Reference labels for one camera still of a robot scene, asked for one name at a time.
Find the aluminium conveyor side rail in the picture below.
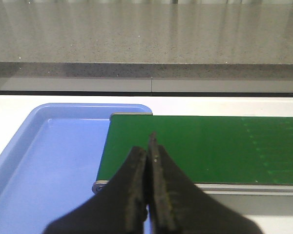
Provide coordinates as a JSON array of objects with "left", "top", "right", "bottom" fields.
[{"left": 195, "top": 183, "right": 293, "bottom": 196}]

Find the green conveyor belt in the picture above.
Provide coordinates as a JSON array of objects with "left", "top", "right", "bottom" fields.
[{"left": 97, "top": 114, "right": 293, "bottom": 185}]

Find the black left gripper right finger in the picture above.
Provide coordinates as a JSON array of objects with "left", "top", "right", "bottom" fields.
[{"left": 147, "top": 133, "right": 262, "bottom": 234}]

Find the grey cabinet front panel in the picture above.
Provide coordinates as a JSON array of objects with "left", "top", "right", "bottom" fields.
[{"left": 0, "top": 77, "right": 293, "bottom": 93}]

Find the blue plastic tray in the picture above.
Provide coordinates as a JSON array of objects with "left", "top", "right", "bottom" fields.
[{"left": 0, "top": 103, "right": 150, "bottom": 234}]

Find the conveyor end roller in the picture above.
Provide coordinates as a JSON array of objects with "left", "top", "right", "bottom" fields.
[{"left": 91, "top": 180, "right": 109, "bottom": 195}]

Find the grey stone countertop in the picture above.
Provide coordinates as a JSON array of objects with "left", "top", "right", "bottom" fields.
[{"left": 0, "top": 0, "right": 293, "bottom": 78}]

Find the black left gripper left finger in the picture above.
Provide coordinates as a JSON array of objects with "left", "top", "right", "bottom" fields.
[{"left": 43, "top": 147, "right": 147, "bottom": 234}]

